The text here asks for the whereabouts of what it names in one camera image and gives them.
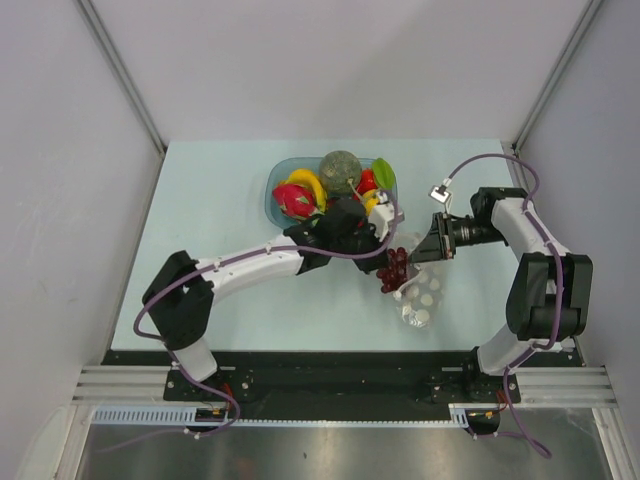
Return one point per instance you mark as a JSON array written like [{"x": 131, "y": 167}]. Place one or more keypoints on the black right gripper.
[{"x": 436, "y": 246}]

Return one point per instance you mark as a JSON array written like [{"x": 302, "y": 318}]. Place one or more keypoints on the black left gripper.
[{"x": 373, "y": 262}]

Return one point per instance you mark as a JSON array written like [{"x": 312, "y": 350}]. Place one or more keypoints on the purple grape bunch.
[{"x": 394, "y": 275}]

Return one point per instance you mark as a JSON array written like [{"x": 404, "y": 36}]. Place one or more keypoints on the clear patterned zip bag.
[{"x": 420, "y": 295}]

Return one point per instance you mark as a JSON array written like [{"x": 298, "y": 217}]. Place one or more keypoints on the green netted melon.
[{"x": 340, "y": 172}]

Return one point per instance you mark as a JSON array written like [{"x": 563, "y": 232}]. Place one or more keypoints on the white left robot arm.
[{"x": 180, "y": 298}]

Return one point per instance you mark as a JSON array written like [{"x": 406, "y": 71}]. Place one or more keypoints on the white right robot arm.
[{"x": 548, "y": 301}]

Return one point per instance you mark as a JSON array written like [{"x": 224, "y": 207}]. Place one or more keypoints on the orange fruit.
[{"x": 370, "y": 200}]

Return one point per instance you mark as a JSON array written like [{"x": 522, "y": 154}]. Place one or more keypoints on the red pepper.
[{"x": 367, "y": 183}]

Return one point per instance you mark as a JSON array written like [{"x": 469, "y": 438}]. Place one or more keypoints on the green leaf vegetable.
[{"x": 383, "y": 174}]

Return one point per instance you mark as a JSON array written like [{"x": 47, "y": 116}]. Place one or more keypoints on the pink dragon fruit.
[{"x": 295, "y": 202}]

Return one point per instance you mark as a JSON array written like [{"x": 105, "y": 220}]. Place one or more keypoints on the yellow banana bunch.
[{"x": 308, "y": 179}]

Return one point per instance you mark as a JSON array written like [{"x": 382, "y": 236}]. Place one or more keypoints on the teal plastic fruit bowl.
[{"x": 282, "y": 170}]

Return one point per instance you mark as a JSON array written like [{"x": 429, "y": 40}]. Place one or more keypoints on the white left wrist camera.
[{"x": 386, "y": 216}]

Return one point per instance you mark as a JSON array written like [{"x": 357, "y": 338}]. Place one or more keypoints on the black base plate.
[{"x": 337, "y": 387}]

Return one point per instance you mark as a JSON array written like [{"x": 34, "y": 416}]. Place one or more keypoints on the right aluminium frame post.
[{"x": 558, "y": 71}]

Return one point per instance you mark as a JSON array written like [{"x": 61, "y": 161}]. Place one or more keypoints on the aluminium frame post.
[
  {"x": 558, "y": 71},
  {"x": 115, "y": 62}
]

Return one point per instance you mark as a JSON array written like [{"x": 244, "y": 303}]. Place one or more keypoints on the left aluminium frame post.
[{"x": 115, "y": 62}]

